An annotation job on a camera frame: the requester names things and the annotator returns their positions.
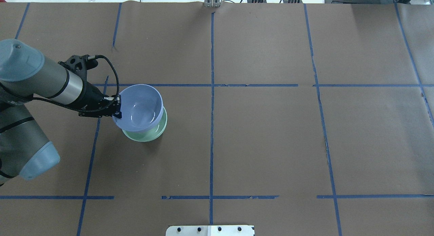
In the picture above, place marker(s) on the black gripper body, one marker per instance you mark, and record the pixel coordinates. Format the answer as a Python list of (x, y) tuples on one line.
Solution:
[(92, 94)]

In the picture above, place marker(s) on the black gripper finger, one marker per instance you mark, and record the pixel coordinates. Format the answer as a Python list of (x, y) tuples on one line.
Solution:
[(117, 114)]

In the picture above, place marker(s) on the blue bowl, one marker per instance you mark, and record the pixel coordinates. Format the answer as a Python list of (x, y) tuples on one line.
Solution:
[(141, 108)]

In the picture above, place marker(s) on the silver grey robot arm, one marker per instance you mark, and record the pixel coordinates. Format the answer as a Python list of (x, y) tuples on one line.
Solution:
[(27, 75)]

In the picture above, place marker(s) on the green bowl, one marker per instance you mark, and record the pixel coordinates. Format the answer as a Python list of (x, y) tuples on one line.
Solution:
[(150, 135)]

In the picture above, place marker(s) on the brown paper table cover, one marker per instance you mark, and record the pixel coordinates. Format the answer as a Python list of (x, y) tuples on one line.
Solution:
[(305, 119)]

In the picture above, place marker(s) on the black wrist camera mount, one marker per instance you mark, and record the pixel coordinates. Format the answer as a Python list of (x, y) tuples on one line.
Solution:
[(79, 65)]

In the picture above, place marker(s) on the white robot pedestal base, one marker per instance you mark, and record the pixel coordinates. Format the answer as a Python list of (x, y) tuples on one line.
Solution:
[(210, 230)]

